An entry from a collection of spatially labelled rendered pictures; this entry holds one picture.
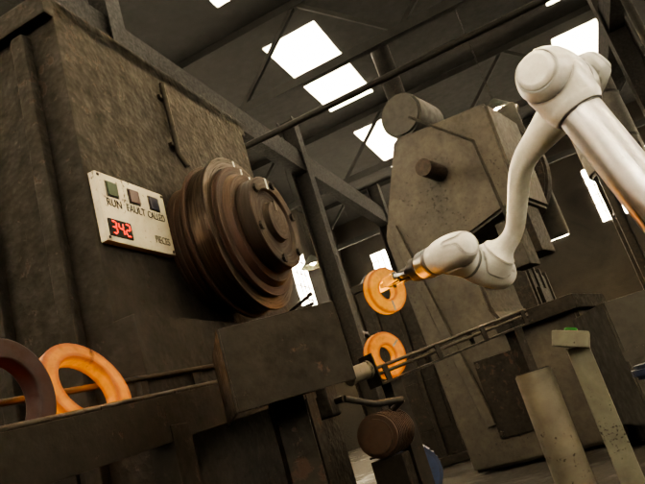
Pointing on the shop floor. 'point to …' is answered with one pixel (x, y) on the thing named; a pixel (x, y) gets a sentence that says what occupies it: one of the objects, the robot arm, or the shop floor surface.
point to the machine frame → (74, 30)
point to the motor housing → (389, 446)
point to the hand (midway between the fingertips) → (383, 285)
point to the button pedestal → (600, 404)
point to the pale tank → (608, 186)
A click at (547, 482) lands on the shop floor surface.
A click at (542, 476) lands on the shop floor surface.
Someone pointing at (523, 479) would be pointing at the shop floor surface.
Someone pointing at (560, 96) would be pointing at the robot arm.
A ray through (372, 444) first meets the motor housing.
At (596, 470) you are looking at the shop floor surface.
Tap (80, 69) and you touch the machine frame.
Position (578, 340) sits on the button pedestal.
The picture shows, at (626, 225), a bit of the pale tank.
